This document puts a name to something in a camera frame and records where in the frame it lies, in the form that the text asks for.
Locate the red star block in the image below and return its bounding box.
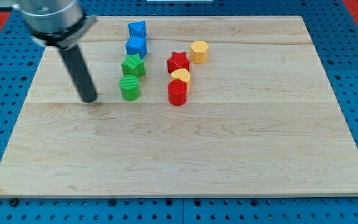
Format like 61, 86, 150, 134
167, 52, 190, 73

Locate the blue cube block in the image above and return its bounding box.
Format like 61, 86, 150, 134
126, 36, 147, 59

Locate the green star block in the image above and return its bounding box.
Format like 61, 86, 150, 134
121, 54, 145, 78

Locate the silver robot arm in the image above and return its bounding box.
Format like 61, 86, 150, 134
14, 0, 98, 103

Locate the yellow heart block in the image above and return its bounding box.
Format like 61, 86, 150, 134
170, 68, 191, 91

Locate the green cylinder block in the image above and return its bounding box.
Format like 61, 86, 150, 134
119, 75, 140, 101

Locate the blue triangle block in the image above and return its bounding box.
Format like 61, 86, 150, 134
127, 21, 147, 38

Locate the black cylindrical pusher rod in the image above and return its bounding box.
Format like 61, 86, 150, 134
59, 45, 98, 103

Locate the yellow hexagon block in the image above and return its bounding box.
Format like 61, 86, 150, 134
190, 40, 209, 64

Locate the red cylinder block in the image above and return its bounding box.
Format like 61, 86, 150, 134
167, 80, 187, 106

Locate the light wooden board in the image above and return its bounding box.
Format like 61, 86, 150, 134
0, 16, 358, 198

